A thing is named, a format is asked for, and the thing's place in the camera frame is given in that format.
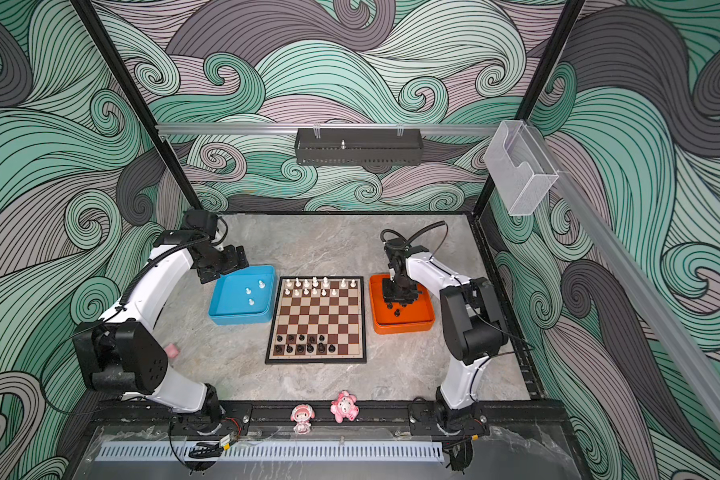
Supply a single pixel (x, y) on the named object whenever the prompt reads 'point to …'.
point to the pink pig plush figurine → (344, 407)
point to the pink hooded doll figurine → (302, 414)
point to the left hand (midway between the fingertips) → (236, 264)
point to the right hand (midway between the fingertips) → (393, 300)
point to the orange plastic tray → (418, 315)
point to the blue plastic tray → (244, 296)
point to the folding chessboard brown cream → (318, 319)
